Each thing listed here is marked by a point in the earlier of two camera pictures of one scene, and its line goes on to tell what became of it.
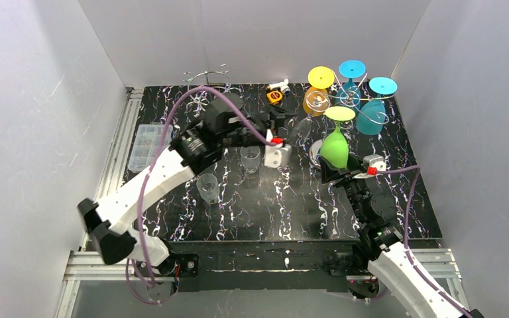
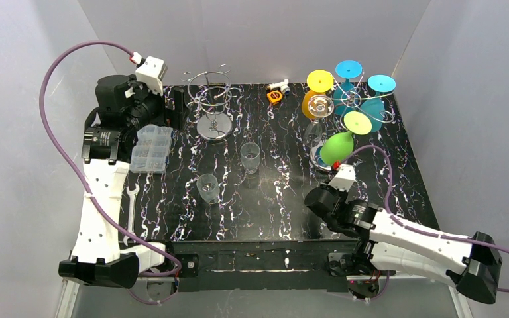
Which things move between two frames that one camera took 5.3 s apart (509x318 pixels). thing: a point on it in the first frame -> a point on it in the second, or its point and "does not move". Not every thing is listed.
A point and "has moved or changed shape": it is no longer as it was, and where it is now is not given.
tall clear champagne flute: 315,101 has moved or changed shape
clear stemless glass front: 208,187 does not move
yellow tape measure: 274,97 does not move
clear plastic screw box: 146,144 does not move
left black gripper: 264,127 -> 168,107
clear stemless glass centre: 250,158 does not move
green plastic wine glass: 335,148 has moved or changed shape
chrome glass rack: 221,79 does not move
